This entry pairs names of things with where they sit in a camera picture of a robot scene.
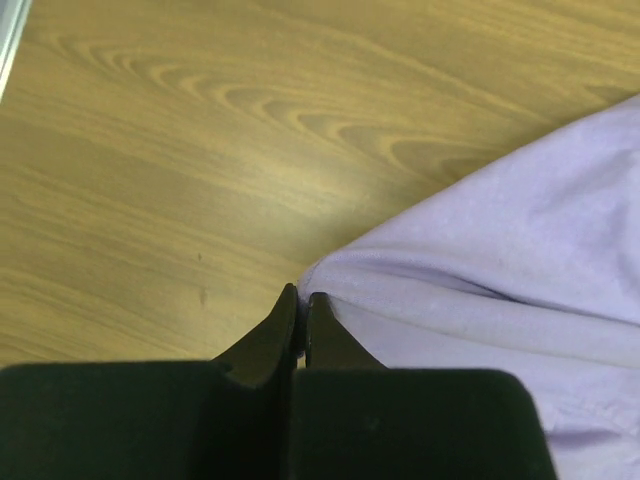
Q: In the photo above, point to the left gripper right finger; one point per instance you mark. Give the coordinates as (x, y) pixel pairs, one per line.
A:
(329, 345)

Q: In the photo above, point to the purple t-shirt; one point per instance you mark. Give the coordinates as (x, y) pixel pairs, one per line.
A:
(529, 265)

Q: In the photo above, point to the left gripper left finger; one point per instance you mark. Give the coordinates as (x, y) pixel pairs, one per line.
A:
(267, 352)

